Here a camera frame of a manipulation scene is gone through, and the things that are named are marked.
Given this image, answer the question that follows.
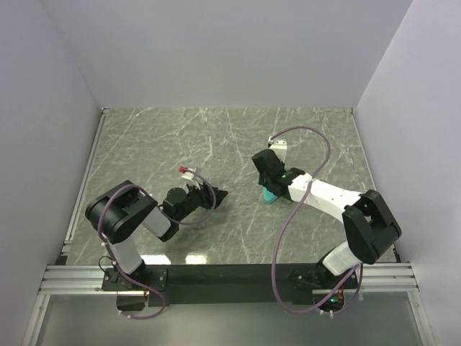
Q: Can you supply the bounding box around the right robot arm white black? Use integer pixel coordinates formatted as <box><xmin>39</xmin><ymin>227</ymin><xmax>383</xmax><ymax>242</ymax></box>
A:
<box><xmin>252</xmin><ymin>148</ymin><xmax>402</xmax><ymax>289</ymax></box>

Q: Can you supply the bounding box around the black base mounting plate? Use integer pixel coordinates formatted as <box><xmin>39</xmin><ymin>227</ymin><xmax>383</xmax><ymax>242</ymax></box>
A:
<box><xmin>102</xmin><ymin>263</ymin><xmax>361</xmax><ymax>308</ymax></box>

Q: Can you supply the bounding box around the teal triangular power strip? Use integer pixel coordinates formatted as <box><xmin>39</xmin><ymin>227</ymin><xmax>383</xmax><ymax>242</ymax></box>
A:
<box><xmin>262</xmin><ymin>187</ymin><xmax>279</xmax><ymax>204</ymax></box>

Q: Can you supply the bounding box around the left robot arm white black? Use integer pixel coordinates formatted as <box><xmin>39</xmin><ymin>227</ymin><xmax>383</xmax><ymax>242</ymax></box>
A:
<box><xmin>85</xmin><ymin>180</ymin><xmax>228</xmax><ymax>290</ymax></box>

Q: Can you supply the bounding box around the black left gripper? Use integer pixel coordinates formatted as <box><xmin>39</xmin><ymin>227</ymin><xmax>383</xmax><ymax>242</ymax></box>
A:
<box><xmin>176</xmin><ymin>179</ymin><xmax>228</xmax><ymax>222</ymax></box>

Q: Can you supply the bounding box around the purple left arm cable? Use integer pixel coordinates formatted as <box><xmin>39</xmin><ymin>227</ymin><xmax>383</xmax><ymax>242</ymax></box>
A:
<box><xmin>97</xmin><ymin>169</ymin><xmax>217</xmax><ymax>321</ymax></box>

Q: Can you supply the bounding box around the aluminium frame rail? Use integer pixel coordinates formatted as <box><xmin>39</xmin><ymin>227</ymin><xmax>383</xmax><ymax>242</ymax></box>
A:
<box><xmin>21</xmin><ymin>265</ymin><xmax>120</xmax><ymax>346</ymax></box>

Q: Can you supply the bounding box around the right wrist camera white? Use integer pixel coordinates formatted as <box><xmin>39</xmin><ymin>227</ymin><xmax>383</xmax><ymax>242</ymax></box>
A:
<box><xmin>267</xmin><ymin>137</ymin><xmax>288</xmax><ymax>163</ymax></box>

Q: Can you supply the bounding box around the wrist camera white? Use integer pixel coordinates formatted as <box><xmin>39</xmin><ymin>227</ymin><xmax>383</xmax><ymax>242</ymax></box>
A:
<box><xmin>267</xmin><ymin>137</ymin><xmax>288</xmax><ymax>163</ymax></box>
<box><xmin>179</xmin><ymin>166</ymin><xmax>201</xmax><ymax>183</ymax></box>

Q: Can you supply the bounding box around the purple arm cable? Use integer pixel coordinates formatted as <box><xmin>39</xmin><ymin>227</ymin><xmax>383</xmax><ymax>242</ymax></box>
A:
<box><xmin>270</xmin><ymin>125</ymin><xmax>363</xmax><ymax>315</ymax></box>
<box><xmin>97</xmin><ymin>169</ymin><xmax>217</xmax><ymax>321</ymax></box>

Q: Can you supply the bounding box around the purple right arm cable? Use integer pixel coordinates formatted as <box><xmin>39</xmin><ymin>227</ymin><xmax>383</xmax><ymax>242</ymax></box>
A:
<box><xmin>270</xmin><ymin>125</ymin><xmax>363</xmax><ymax>315</ymax></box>

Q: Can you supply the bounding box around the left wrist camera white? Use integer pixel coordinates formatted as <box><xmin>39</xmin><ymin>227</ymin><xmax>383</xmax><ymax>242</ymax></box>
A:
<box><xmin>179</xmin><ymin>166</ymin><xmax>201</xmax><ymax>183</ymax></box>

